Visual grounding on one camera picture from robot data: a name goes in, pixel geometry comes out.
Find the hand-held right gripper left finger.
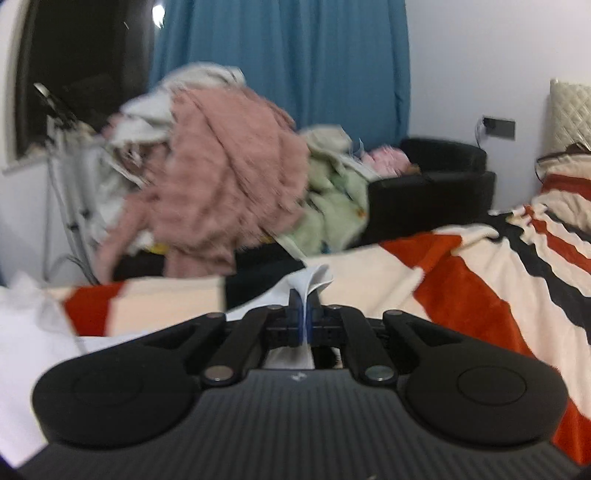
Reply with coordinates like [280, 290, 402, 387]
[139, 287, 304, 387]

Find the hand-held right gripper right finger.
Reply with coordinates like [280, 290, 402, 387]
[307, 288, 467, 387]

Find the white t-shirt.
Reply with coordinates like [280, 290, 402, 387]
[0, 264, 335, 468]

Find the pale green blanket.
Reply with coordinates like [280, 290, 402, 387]
[277, 124, 370, 257]

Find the red black cream striped blanket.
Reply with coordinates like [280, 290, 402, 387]
[0, 154, 591, 469]

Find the pink fluffy blanket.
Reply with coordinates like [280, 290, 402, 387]
[95, 85, 310, 282]

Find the black armchair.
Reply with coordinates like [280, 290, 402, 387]
[360, 136, 497, 247]

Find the small pink cloth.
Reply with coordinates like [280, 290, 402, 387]
[362, 145, 411, 176]

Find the light grey hoodie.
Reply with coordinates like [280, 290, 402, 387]
[99, 62, 245, 195]

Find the garment steamer on stand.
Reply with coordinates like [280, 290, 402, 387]
[32, 83, 100, 284]

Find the blue curtain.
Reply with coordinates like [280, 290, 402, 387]
[148, 0, 411, 153]

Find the cream quilted headboard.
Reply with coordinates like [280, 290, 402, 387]
[549, 78, 591, 160]

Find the dark window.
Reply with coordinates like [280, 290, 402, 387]
[14, 0, 167, 160]

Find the dark wall socket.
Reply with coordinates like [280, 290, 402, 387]
[482, 116, 516, 139]

